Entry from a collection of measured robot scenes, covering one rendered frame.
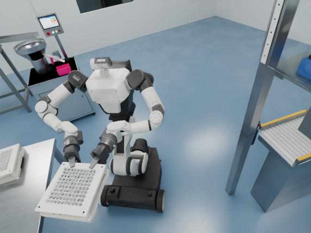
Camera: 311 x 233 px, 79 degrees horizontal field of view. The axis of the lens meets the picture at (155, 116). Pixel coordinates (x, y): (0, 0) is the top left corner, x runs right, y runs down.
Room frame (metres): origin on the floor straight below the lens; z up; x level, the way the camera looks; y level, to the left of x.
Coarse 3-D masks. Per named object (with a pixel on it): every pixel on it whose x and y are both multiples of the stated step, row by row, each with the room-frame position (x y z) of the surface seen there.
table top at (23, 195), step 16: (32, 144) 0.98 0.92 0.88; (48, 144) 0.95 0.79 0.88; (32, 160) 0.83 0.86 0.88; (48, 160) 0.80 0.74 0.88; (32, 176) 0.70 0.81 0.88; (48, 176) 0.68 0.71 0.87; (0, 192) 0.62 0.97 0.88; (16, 192) 0.61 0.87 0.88; (32, 192) 0.59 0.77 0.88; (0, 208) 0.52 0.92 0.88; (16, 208) 0.51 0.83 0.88; (32, 208) 0.49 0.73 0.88; (0, 224) 0.44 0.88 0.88; (16, 224) 0.42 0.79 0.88; (32, 224) 0.41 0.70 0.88
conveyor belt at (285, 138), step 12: (300, 120) 0.78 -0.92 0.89; (264, 132) 0.74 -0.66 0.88; (276, 132) 0.72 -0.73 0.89; (288, 132) 0.70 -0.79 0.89; (300, 132) 0.69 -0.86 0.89; (276, 144) 0.64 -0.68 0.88; (288, 144) 0.62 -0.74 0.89; (300, 144) 0.61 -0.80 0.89; (288, 156) 0.55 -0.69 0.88; (300, 156) 0.53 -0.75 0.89
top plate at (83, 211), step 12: (60, 168) 0.58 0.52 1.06; (84, 168) 0.56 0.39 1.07; (96, 168) 0.55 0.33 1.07; (60, 180) 0.51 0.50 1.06; (96, 180) 0.48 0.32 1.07; (48, 192) 0.46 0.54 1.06; (60, 192) 0.45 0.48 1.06; (72, 192) 0.44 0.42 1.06; (96, 192) 0.43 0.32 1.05; (48, 204) 0.40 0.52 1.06; (60, 204) 0.39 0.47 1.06; (84, 204) 0.38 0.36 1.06; (84, 216) 0.33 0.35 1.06
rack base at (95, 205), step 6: (108, 174) 0.54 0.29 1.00; (102, 180) 0.50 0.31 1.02; (102, 186) 0.47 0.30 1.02; (96, 198) 0.42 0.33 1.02; (96, 204) 0.39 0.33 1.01; (90, 210) 0.37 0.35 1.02; (48, 216) 0.38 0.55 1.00; (54, 216) 0.37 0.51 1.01; (60, 216) 0.36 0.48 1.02; (66, 216) 0.36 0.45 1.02; (72, 216) 0.36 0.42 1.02; (90, 222) 0.33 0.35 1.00
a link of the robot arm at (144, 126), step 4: (144, 120) 0.82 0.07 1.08; (148, 120) 0.81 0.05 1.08; (132, 124) 0.80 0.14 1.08; (136, 124) 0.79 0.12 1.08; (140, 124) 0.79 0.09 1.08; (144, 124) 0.78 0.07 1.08; (148, 124) 0.78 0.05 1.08; (152, 124) 0.78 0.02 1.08; (156, 124) 0.77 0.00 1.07; (160, 124) 0.81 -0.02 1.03; (132, 128) 0.77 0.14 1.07; (136, 128) 0.77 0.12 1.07; (140, 128) 0.77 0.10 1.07; (144, 128) 0.77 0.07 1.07; (148, 128) 0.77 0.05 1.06; (152, 128) 0.77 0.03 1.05; (156, 128) 0.77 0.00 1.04; (132, 132) 0.76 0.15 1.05; (136, 132) 0.76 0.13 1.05; (140, 132) 0.77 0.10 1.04; (144, 132) 0.77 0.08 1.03
